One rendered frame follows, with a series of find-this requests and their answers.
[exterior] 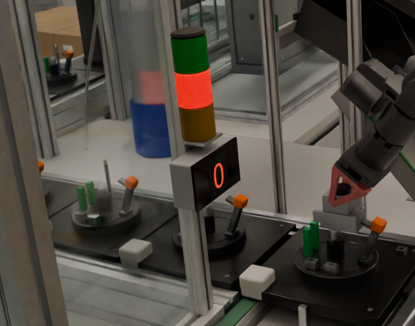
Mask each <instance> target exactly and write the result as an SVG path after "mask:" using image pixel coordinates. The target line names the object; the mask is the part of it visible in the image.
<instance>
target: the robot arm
mask: <svg viewBox="0 0 415 326"><path fill-rule="evenodd" d="M340 92H341V93H342V94H343V95H345V97H347V99H349V101H351V102H352V103H353V104H354V105H355V106H356V107H357V108H359V109H360V110H361V111H362V112H363V113H364V114H365V115H367V117H369V116H371V115H373V114H378V113H379V112H380V111H382V110H383V109H384V108H385V107H386V106H387V104H388V103H389V102H390V101H391V102H390V103H389V105H388V106H387V108H386V109H385V110H384V111H383V112H382V114H381V115H380V116H379V118H378V119H377V120H376V122H375V124H374V125H373V126H372V127H371V128H370V129H369V130H368V132H367V133H366V134H365V136H364V137H362V138H361V139H360V140H359V141H357V142H356V143H355V144H354V145H353V146H351V147H350V148H349V149H347V150H346V151H345V152H344V153H343V154H342V155H341V157H340V158H339V160H337V161H336V163H334V165H333V167H332V170H331V186H330V193H329V197H328V202H329V203H330V204H331V205H332V206H333V207H337V206H340V205H342V204H344V203H346V202H349V201H352V200H355V199H358V198H360V197H364V196H365V195H367V194H368V193H369V192H370V191H371V190H372V189H371V188H374V187H375V186H376V185H377V184H378V183H379V182H380V181H381V180H382V179H383V178H385V177H386V176H387V175H388V173H389V172H390V170H391V167H392V166H394V164H395V163H396V162H397V161H398V158H397V157H396V156H397V155H398V154H399V152H400V151H401V150H402V149H403V147H404V146H405V145H406V144H407V143H408V142H409V140H410V139H411V138H412V137H413V136H414V135H415V67H414V68H413V69H412V70H411V71H410V72H409V73H408V74H407V75H406V76H405V77H402V75H400V74H399V75H397V74H396V73H394V72H393V71H391V70H390V69H389V68H388V67H386V66H385V65H383V64H382V63H381V62H380V61H378V60H377V59H370V60H368V61H366V62H363V63H361V64H359V65H358V66H357V68H356V69H355V70H354V71H353V72H352V73H351V74H350V75H349V77H347V79H346V80H345V81H344V83H343V84H342V86H341V88H340ZM340 177H342V178H343V180H342V183H347V184H350V185H351V186H352V187H351V188H353V190H354V192H352V193H349V194H347V195H345V196H343V197H341V198H339V199H337V198H336V197H335V196H336V193H337V188H338V185H339V179H340Z"/></svg>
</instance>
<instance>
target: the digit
mask: <svg viewBox="0 0 415 326"><path fill-rule="evenodd" d="M208 173H209V180H210V192H211V198H214V197H215V196H216V195H217V194H219V193H220V192H222V191H223V190H224V189H225V188H227V187H228V186H229V183H228V176H227V163H226V156H225V149H224V150H223V151H221V152H219V153H218V154H217V155H215V156H214V157H212V158H211V159H209V160H208Z"/></svg>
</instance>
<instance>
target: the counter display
mask: <svg viewBox="0 0 415 326"><path fill-rule="evenodd" d="M224 149H225V156H226V163H227V176H228V183H229V186H228V187H227V188H225V189H224V190H223V191H222V192H220V193H219V194H217V195H216V196H215V197H214V198H211V192H210V180H209V173H208V160H209V159H211V158H212V157H214V156H215V155H217V154H218V153H219V152H221V151H223V150H224ZM190 167H191V174H192V185H193V191H194V202H195V208H196V212H199V211H201V210H202V209H203V208H204V207H205V206H207V205H208V204H210V203H211V202H212V201H214V200H215V199H217V198H218V197H219V196H220V195H221V194H223V193H224V192H226V191H227V190H228V189H229V188H231V187H232V186H233V185H235V184H236V183H237V182H239V181H240V180H241V179H240V165H239V157H238V143H237V137H234V138H232V139H231V140H229V141H228V142H226V143H225V144H223V145H222V146H220V147H219V148H217V149H216V150H214V151H213V152H211V153H210V154H208V155H207V156H205V157H204V158H202V159H201V160H199V161H198V162H196V163H195V164H193V165H192V166H190Z"/></svg>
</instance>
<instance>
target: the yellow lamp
mask: <svg viewBox="0 0 415 326"><path fill-rule="evenodd" d="M179 117H180V124H181V134H182V139H183V140H185V141H187V142H203V141H207V140H210V139H212V138H214V137H215V136H216V124H215V117H214V104H213V102H212V103H211V104H210V105H208V106H206V107H202V108H197V109H185V108H182V107H179Z"/></svg>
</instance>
